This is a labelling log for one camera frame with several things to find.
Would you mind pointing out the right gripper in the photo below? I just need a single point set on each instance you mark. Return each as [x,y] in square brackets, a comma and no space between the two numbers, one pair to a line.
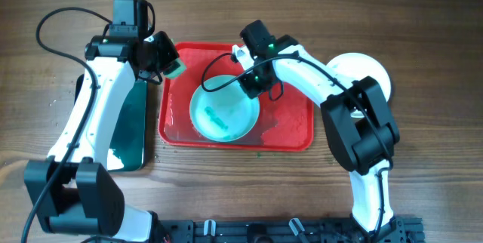
[251,91]

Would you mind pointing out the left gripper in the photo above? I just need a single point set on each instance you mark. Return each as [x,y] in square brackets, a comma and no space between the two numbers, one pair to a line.
[167,54]

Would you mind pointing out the green yellow sponge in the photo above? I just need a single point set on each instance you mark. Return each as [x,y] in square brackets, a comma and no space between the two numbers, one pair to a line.
[174,69]

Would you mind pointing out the light blue plate back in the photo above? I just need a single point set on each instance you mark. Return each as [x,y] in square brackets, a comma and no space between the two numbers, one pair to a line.
[225,115]

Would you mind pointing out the white plate front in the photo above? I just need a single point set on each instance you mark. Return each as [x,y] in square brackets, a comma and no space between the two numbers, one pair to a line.
[358,71]

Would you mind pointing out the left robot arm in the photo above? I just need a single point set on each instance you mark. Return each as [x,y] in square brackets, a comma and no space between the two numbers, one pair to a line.
[72,191]

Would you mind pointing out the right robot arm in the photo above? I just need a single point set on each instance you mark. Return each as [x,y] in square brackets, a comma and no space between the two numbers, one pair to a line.
[359,125]

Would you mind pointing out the red plastic tray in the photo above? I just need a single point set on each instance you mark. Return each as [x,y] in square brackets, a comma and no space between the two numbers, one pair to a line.
[285,125]

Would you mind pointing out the black water basin tray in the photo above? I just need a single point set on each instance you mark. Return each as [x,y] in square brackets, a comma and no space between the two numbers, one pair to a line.
[127,147]

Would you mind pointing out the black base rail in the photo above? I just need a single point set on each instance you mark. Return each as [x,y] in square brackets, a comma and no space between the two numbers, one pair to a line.
[327,230]

